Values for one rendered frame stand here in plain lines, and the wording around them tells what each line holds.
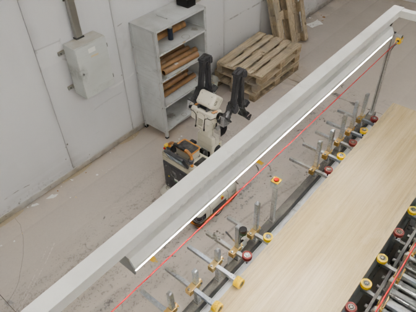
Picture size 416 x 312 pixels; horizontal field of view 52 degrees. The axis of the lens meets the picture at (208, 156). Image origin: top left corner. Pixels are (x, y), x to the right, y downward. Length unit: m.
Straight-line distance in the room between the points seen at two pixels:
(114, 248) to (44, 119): 3.55
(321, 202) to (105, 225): 2.39
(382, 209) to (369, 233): 0.31
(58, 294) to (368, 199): 2.99
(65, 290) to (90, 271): 0.10
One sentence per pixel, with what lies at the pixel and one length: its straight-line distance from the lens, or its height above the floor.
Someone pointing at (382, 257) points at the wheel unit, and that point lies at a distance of 3.61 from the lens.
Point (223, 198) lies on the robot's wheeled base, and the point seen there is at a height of 0.23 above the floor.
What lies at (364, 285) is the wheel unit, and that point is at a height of 0.91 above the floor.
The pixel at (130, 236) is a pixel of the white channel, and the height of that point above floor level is 2.46.
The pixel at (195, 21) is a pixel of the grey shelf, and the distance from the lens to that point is 5.80.
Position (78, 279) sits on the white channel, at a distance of 1.55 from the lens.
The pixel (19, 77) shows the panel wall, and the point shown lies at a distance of 4.69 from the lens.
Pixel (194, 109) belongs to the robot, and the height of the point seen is 1.22.
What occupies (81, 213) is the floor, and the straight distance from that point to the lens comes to 5.14.
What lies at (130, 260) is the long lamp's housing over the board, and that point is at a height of 2.38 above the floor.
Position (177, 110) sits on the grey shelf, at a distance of 6.12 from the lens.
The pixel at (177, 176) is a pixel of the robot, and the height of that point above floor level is 0.57.
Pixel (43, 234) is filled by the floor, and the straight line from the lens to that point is 5.08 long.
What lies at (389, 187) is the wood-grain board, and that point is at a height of 0.90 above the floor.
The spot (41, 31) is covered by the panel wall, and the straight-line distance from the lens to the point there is 4.68.
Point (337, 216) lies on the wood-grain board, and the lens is 3.78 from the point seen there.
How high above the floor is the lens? 3.72
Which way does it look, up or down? 42 degrees down
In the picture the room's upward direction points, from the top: 2 degrees counter-clockwise
